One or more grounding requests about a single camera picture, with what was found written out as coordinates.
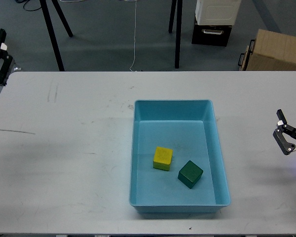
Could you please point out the black storage crate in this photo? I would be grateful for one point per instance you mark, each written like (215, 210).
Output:
(213, 35)

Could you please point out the light blue plastic box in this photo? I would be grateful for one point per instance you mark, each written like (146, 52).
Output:
(189, 128)

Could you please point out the black right tripod legs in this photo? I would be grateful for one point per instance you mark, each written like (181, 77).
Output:
(176, 10)

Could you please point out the yellow wooden block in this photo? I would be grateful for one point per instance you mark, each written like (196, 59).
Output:
(162, 158)

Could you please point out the white appliance box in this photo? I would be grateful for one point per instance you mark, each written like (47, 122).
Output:
(217, 12)

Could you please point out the green wooden block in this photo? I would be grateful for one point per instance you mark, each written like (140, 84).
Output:
(190, 174)

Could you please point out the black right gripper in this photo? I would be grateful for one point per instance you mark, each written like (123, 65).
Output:
(284, 145)

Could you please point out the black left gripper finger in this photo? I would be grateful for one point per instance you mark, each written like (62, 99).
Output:
(6, 67)
(3, 46)

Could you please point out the wooden box with handles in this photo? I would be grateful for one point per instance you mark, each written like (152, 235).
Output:
(269, 51)

